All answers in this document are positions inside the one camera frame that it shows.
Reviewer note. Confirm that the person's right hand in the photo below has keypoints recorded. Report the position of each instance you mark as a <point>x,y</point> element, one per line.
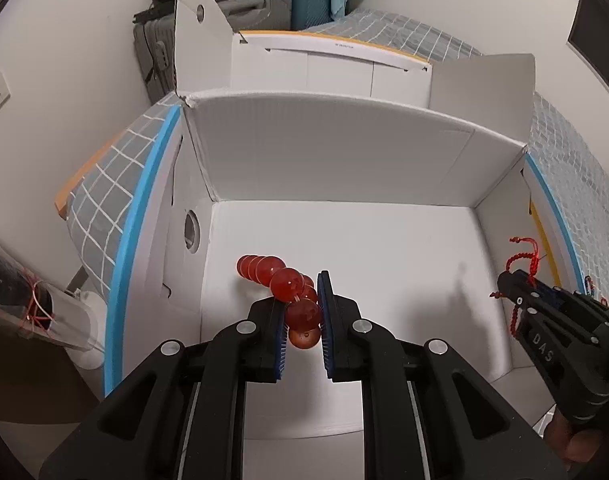
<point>574,442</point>

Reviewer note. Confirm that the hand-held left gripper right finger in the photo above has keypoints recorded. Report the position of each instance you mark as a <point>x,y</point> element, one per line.
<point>326,320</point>

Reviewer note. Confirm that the wooden bed frame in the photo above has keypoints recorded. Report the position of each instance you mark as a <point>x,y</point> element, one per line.
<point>79,180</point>

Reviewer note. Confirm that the white fan base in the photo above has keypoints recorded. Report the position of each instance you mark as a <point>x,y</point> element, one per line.
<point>87,325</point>

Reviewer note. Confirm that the white cardboard box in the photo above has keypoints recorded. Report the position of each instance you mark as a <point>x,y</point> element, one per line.
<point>334,170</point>

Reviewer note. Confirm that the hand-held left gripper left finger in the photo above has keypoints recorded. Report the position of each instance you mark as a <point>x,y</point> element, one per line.
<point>278,345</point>

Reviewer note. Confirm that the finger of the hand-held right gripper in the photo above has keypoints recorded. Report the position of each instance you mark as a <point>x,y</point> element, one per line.
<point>514,296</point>
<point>549,296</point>

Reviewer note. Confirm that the plastic-wrapped dark fan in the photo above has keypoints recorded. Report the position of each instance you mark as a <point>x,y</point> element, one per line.
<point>9,285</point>

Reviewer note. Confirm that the grey suitcase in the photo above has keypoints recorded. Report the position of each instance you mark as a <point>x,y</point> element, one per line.
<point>244,10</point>

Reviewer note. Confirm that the black flat case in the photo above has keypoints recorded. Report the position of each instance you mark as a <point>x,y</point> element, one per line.
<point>154,10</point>

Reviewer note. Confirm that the grey checked blanket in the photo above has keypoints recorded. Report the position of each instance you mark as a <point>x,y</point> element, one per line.
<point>109,180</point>

